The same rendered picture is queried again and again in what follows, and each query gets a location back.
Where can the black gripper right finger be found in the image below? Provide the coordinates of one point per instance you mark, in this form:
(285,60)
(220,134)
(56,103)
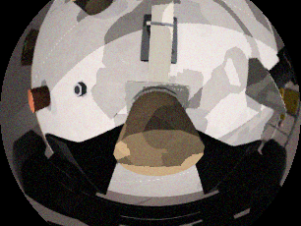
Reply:
(219,159)

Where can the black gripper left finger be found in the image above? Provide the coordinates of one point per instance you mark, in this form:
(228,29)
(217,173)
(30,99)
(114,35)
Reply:
(93,157)

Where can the brown cylinder with orange top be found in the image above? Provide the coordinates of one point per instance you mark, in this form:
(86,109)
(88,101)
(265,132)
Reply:
(38,98)

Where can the small dark hex nut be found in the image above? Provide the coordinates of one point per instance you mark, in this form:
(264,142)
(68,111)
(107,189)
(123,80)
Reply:
(80,89)

